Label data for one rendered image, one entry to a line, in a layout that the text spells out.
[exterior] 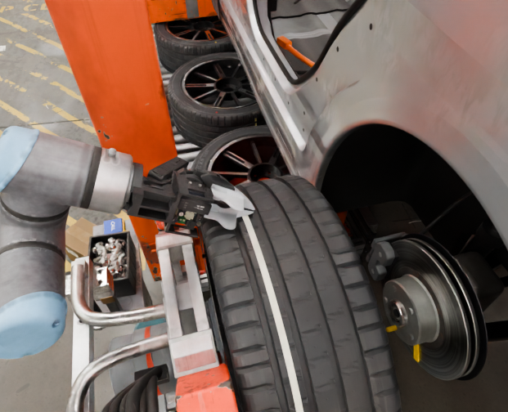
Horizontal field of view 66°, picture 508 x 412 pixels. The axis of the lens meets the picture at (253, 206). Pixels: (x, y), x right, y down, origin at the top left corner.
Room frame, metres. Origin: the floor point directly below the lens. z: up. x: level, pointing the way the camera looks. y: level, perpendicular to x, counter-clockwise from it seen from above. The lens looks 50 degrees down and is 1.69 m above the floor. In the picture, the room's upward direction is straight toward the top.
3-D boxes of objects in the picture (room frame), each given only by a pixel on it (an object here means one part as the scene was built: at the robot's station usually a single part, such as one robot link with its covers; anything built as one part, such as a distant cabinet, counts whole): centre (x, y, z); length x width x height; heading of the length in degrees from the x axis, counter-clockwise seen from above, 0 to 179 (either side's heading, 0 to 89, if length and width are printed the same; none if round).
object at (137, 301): (0.76, 0.51, 0.44); 0.43 x 0.17 x 0.03; 15
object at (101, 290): (0.42, 0.36, 0.93); 0.09 x 0.05 x 0.05; 105
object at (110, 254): (0.73, 0.50, 0.51); 0.20 x 0.14 x 0.13; 11
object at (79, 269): (0.37, 0.26, 1.03); 0.19 x 0.18 x 0.11; 105
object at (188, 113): (1.91, 0.14, 0.39); 0.66 x 0.66 x 0.24
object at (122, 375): (0.29, 0.19, 0.85); 0.21 x 0.14 x 0.14; 105
